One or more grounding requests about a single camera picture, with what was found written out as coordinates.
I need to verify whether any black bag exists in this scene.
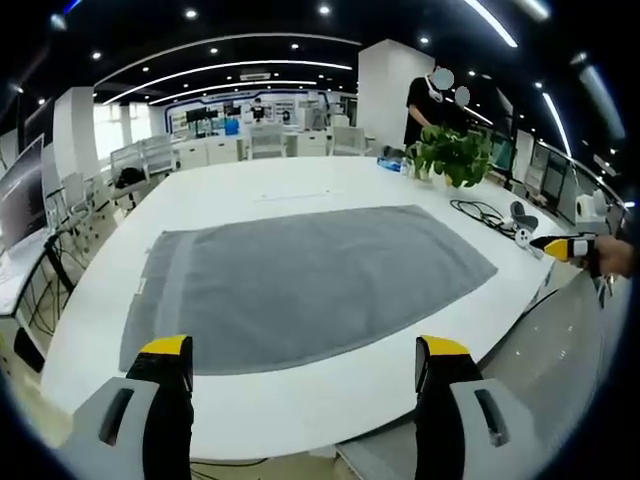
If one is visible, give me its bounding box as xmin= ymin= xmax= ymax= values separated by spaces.
xmin=113 ymin=166 xmax=149 ymax=190

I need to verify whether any blue tissue pack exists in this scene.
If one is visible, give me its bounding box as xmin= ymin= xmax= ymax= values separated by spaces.
xmin=375 ymin=153 xmax=407 ymax=174

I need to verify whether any green potted plant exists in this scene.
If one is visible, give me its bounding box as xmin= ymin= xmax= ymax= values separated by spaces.
xmin=404 ymin=124 xmax=497 ymax=189

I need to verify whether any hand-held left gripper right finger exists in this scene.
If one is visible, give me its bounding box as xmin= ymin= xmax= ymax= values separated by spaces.
xmin=413 ymin=335 xmax=550 ymax=480

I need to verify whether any white office chair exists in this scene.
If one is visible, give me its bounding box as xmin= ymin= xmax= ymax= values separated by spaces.
xmin=247 ymin=123 xmax=289 ymax=160
xmin=330 ymin=125 xmax=372 ymax=157

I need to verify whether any grey and white device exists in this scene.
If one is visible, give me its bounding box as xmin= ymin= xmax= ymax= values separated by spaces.
xmin=508 ymin=200 xmax=540 ymax=250

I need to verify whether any white mesh chair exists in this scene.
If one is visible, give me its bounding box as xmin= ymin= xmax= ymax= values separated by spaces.
xmin=59 ymin=171 xmax=109 ymax=221

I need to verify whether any black cable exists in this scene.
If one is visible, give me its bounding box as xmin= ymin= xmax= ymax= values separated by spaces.
xmin=449 ymin=198 xmax=507 ymax=230

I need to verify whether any white table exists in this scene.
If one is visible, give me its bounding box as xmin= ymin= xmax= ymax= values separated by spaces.
xmin=39 ymin=155 xmax=584 ymax=460

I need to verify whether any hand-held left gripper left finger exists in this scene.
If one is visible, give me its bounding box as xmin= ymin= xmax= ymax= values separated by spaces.
xmin=53 ymin=333 xmax=195 ymax=480

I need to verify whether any grey towel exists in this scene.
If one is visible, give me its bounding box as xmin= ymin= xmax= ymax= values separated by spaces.
xmin=117 ymin=204 xmax=499 ymax=376

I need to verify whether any person's right hand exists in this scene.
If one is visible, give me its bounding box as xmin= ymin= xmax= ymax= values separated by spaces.
xmin=594 ymin=234 xmax=637 ymax=279

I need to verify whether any white paper roll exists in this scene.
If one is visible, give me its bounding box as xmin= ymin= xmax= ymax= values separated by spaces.
xmin=573 ymin=190 xmax=607 ymax=221

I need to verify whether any computer monitor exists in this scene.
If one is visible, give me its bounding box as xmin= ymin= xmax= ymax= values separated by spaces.
xmin=0 ymin=133 xmax=50 ymax=256

